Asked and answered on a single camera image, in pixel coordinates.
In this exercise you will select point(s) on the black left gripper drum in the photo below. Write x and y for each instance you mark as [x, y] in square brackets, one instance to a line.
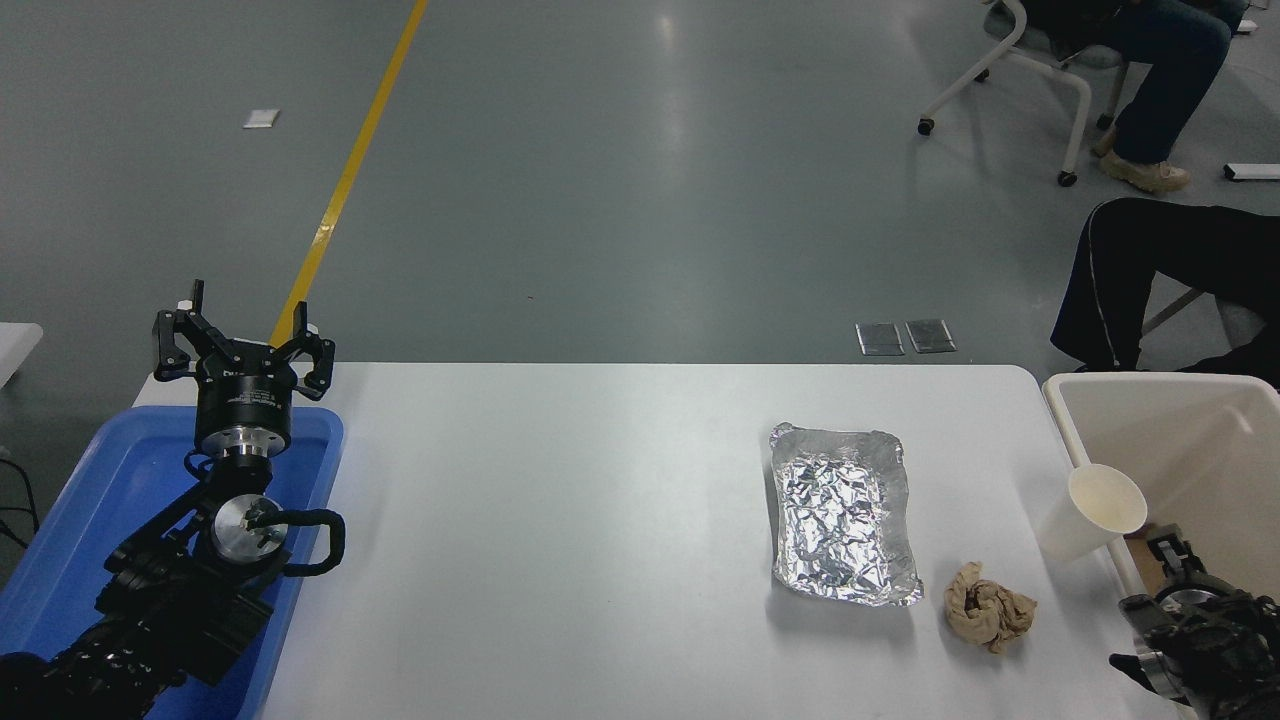
[245, 398]

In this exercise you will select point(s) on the white paper cup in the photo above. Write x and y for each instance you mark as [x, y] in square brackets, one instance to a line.
[1085, 520]

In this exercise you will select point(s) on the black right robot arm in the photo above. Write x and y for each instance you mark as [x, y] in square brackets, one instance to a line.
[1220, 650]

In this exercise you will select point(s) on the blue plastic tray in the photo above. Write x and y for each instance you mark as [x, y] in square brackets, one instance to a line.
[110, 470]

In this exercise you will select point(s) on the white side table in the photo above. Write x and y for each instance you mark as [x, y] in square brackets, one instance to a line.
[15, 350]

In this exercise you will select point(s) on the crumpled foil tray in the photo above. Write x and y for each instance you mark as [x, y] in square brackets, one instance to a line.
[840, 510]

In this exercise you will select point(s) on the metal floor plate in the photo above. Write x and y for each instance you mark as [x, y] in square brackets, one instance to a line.
[880, 338]
[930, 336]

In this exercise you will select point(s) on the crumpled tan paper ball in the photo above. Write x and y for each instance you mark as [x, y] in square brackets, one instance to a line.
[985, 605]

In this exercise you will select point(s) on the white wheeled chair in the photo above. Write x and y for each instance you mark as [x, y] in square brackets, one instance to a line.
[1075, 80]

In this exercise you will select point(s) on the large pale bin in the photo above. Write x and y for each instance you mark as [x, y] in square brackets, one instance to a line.
[1200, 440]

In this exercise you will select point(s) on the seated person on white chair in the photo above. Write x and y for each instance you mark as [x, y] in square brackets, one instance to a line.
[1160, 70]

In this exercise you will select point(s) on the white bar on floor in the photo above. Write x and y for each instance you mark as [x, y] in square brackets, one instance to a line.
[1252, 172]

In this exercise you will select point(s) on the grey chair frame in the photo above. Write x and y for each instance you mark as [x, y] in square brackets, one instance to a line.
[1172, 310]

